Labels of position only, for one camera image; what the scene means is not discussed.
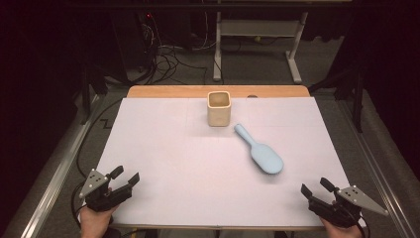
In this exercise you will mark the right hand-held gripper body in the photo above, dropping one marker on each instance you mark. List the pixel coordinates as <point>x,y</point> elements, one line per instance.
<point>340,213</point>

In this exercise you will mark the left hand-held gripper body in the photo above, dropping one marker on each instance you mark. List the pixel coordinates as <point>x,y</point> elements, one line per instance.
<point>99,198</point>

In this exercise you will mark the light blue hairbrush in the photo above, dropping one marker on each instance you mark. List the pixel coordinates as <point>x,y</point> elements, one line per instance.
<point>264,158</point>

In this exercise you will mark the beige square cup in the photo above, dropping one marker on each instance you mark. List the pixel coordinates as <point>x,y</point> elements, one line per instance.
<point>218,115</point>

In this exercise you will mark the person's right hand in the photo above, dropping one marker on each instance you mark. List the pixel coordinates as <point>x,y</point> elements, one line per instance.
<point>343,232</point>

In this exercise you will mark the person's left hand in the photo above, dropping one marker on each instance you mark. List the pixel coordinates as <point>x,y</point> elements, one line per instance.
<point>94,224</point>

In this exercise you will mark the black metal stand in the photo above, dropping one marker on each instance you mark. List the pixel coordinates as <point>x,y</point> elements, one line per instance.
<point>86,95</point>
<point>357,99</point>

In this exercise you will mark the black equipment box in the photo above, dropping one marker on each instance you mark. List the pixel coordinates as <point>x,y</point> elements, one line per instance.
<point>127,43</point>

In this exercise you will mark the metal floor rail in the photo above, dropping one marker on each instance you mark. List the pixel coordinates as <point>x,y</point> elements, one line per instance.
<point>373,155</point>
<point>49,188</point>

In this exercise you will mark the white metal desk frame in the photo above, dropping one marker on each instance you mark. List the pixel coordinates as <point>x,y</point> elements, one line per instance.
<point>257,28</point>

